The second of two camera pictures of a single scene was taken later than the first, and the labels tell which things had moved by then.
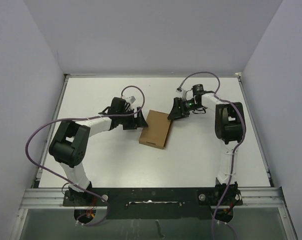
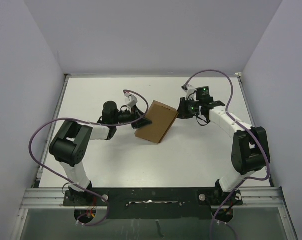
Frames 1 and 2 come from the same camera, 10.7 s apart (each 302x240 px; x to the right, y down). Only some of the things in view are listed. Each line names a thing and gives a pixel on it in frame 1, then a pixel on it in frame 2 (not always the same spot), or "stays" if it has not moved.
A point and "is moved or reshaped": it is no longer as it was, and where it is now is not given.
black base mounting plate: (154, 203) stays
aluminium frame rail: (253, 198) stays
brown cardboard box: (156, 134) is moved or reshaped
